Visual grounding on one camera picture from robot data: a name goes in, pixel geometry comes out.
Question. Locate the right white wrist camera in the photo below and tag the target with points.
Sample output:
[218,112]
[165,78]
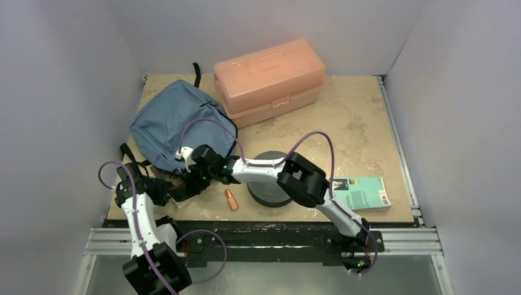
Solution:
[185,155]

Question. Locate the pink plastic storage box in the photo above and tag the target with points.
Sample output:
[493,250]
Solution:
[270,82]

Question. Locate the dark brown paperback book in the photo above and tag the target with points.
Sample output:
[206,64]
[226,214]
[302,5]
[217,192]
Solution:
[176,178]

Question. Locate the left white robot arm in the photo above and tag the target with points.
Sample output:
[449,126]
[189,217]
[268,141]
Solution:
[154,268]

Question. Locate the teal paperback book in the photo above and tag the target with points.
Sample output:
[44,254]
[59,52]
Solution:
[362,193]

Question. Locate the copper coloured marker pen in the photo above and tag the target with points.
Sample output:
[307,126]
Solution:
[231,200]

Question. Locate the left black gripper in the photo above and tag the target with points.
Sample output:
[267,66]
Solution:
[161,198]

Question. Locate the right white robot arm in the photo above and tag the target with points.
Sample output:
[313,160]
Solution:
[304,182]

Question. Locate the blue student backpack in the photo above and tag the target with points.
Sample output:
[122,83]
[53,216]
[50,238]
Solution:
[182,115]

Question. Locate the black aluminium base frame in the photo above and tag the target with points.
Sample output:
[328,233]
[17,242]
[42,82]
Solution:
[318,242]

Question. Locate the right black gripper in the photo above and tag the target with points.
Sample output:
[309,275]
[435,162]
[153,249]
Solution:
[189,187]

